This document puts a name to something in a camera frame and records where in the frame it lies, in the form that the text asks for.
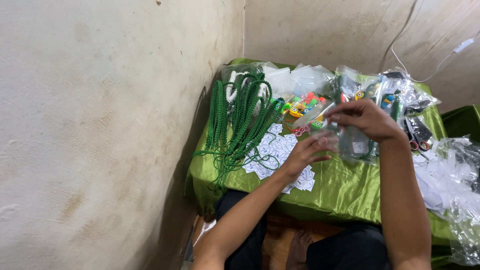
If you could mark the heap of packed clear bags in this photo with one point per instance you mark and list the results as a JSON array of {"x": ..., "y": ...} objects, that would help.
[{"x": 397, "y": 93}]

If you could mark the person's bare foot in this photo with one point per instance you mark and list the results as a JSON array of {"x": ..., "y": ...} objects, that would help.
[{"x": 299, "y": 249}]

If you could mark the pile of colourful toy whistles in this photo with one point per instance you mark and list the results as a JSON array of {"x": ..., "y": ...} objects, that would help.
[{"x": 300, "y": 105}]

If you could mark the person's right fingers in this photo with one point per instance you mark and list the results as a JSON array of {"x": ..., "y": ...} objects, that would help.
[{"x": 343, "y": 112}]

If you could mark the clear plastic zip bag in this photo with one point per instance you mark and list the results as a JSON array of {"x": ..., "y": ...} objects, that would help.
[{"x": 352, "y": 148}]

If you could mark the person's black trousers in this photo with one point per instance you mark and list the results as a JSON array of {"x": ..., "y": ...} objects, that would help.
[{"x": 243, "y": 232}]

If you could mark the stack of empty clear bags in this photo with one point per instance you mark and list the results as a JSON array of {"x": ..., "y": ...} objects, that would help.
[{"x": 296, "y": 78}]

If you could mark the green satin cloth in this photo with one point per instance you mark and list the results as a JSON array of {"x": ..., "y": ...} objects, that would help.
[{"x": 463, "y": 122}]

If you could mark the heap of paper and plastic scraps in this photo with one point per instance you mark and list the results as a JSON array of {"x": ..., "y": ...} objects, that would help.
[{"x": 450, "y": 180}]

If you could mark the person's right hand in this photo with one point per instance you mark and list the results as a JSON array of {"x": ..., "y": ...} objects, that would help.
[{"x": 375, "y": 120}]

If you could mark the person's left hand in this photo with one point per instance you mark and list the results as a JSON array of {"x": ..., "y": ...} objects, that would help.
[{"x": 300, "y": 159}]

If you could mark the pile of white paper labels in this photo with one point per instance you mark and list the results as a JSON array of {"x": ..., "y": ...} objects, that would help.
[{"x": 272, "y": 150}]

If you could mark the green satin tablecloth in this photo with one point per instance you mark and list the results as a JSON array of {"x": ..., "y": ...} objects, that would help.
[{"x": 337, "y": 191}]

